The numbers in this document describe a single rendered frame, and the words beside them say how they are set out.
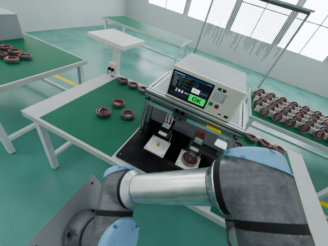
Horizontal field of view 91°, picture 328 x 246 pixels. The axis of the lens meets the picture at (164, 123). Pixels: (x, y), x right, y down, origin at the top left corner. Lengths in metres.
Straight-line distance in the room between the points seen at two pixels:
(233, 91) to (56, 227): 0.96
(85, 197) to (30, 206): 1.20
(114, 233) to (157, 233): 1.22
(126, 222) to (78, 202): 0.24
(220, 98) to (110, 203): 0.76
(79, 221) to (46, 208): 1.19
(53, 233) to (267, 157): 0.65
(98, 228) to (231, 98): 0.84
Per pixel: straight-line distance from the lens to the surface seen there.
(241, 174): 0.34
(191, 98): 1.02
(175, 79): 1.01
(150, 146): 1.15
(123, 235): 0.55
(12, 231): 1.87
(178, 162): 1.12
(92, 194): 0.75
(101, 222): 0.56
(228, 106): 1.01
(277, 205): 0.34
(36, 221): 1.83
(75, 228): 0.68
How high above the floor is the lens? 1.64
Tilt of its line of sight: 39 degrees down
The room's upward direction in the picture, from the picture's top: 17 degrees clockwise
